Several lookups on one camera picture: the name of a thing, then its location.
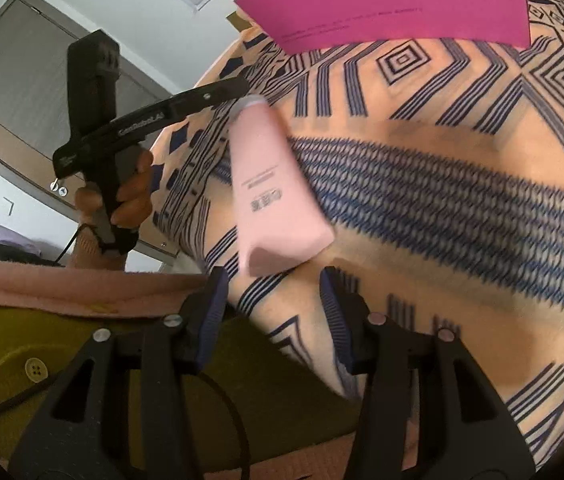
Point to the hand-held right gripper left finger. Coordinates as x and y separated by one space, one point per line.
212 320

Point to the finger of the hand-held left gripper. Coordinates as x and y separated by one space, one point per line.
217 92

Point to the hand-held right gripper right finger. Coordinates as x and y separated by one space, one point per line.
334 320

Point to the pink tube with white cap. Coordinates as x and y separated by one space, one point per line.
272 195

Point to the pink cardboard box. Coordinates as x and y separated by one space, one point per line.
386 5

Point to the person's left forearm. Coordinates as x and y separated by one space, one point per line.
89 252

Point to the person's left hand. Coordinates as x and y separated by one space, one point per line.
137 195

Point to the grey door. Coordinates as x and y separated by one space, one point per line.
27 70

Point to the person's olive coat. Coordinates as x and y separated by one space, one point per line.
272 400

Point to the person's pink sweater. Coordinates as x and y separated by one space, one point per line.
62 285

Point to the orange patterned blanket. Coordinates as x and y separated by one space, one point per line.
436 185

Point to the dark cloth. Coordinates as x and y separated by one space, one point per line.
7 255

